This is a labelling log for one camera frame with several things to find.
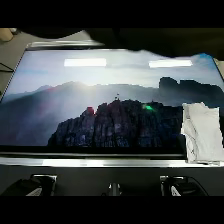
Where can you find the black garment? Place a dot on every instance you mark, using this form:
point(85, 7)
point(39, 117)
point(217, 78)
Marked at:
point(150, 40)

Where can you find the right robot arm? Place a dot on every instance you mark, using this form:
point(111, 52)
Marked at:
point(181, 188)

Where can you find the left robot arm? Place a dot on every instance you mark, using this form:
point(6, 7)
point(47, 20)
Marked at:
point(25, 188)

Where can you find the white garment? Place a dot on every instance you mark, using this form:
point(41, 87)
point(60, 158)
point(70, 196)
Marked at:
point(203, 133)

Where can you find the silver frame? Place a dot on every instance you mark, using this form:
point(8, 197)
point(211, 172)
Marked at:
point(100, 162)

